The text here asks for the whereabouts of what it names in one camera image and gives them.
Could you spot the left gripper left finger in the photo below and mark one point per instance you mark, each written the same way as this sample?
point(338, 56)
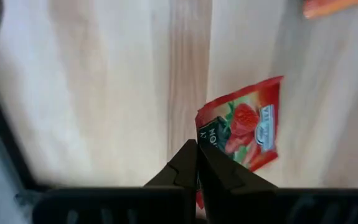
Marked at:
point(181, 168)

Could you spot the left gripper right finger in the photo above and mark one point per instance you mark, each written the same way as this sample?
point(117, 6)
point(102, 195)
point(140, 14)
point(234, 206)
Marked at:
point(225, 180)

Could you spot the red strawberry tea packet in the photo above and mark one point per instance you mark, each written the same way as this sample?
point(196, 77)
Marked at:
point(247, 124)

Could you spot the orange peach tea packet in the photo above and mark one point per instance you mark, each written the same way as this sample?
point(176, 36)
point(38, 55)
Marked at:
point(325, 7)

